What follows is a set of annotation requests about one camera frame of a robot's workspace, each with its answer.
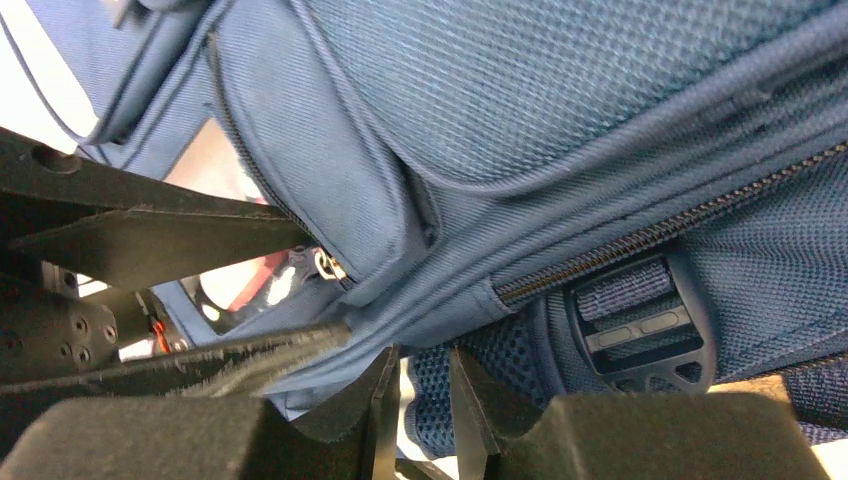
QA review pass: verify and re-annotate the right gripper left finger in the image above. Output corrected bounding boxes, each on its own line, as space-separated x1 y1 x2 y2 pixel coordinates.
1 347 399 479

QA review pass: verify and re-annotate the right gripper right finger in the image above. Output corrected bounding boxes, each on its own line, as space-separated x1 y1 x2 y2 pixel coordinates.
450 349 826 479

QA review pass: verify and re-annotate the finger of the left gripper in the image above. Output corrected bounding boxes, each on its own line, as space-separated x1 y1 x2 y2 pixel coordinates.
1 130 310 290
1 322 351 401

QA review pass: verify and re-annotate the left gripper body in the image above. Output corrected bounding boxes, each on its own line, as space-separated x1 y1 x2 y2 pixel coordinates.
1 248 187 386

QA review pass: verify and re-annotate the pink eraser stick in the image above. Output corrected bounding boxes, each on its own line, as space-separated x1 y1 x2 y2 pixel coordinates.
199 250 297 312

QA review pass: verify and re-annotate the navy blue student backpack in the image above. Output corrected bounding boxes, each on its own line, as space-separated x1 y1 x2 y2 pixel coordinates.
30 1 847 457

